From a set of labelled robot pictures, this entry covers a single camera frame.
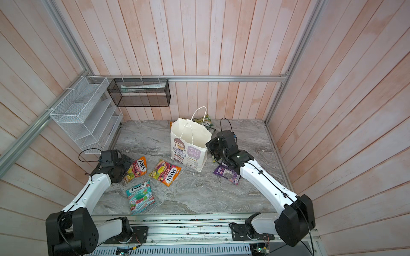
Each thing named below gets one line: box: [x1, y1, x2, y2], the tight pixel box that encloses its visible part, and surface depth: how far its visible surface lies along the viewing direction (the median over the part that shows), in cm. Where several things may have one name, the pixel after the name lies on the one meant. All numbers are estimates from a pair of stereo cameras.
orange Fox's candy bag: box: [148, 160, 182, 188], surface depth 94 cm
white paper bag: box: [169, 106, 212, 173], surface depth 84 cm
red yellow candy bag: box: [123, 156, 148, 183], surface depth 94 cm
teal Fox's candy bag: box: [125, 180, 156, 216], surface depth 84 cm
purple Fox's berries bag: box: [213, 164, 241, 186], surface depth 92 cm
